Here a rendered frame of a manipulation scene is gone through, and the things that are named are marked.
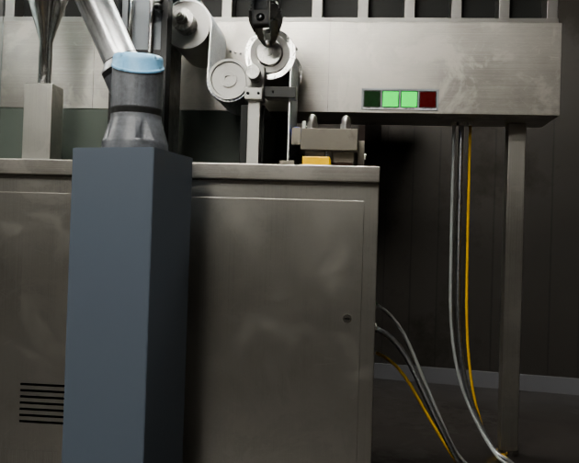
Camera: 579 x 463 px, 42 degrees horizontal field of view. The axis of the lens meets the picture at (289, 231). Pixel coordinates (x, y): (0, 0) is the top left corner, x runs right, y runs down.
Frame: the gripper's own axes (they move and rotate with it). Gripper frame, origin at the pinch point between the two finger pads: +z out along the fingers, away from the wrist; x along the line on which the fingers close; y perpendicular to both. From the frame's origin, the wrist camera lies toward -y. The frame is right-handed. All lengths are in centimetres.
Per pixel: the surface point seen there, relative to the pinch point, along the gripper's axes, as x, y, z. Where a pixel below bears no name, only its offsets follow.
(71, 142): 71, 5, 44
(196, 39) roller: 21.8, 4.5, 2.3
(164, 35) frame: 27.6, -6.4, -6.8
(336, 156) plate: -20.3, -20.5, 24.5
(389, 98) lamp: -36, 16, 33
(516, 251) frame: -81, -10, 77
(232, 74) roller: 10.4, -4.0, 8.3
